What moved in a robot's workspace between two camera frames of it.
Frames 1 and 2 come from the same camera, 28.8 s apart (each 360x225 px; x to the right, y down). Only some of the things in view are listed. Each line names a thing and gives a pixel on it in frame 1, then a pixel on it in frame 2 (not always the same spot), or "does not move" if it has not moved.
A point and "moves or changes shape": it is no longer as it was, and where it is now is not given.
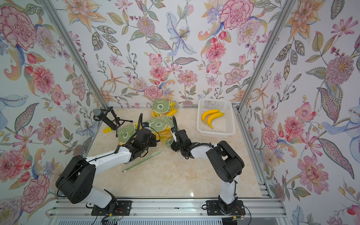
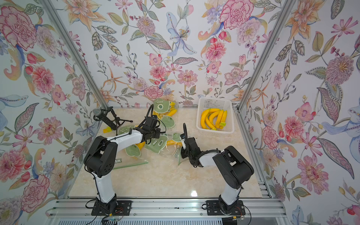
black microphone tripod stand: [107, 115] does not move
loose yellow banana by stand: [107, 130] does not move
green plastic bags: [163, 127] moves or changes shape
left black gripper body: [152, 142] to [155, 133]
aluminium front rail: [269, 209] does not move
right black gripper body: [177, 146] to [185, 153]
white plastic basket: [223, 125] does not move
